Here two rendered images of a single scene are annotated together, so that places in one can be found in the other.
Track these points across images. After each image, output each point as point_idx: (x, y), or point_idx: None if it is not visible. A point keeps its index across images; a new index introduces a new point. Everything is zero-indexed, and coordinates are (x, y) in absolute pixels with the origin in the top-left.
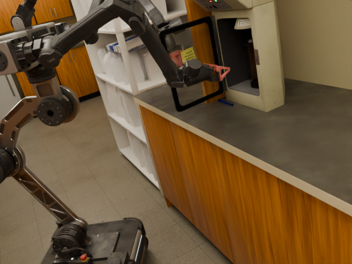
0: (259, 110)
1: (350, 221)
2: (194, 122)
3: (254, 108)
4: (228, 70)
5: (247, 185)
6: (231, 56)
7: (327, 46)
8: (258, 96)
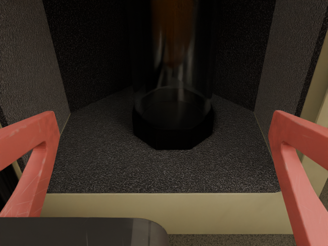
0: (264, 237)
1: None
2: None
3: (230, 232)
4: (294, 149)
5: None
6: (7, 21)
7: None
8: (278, 191)
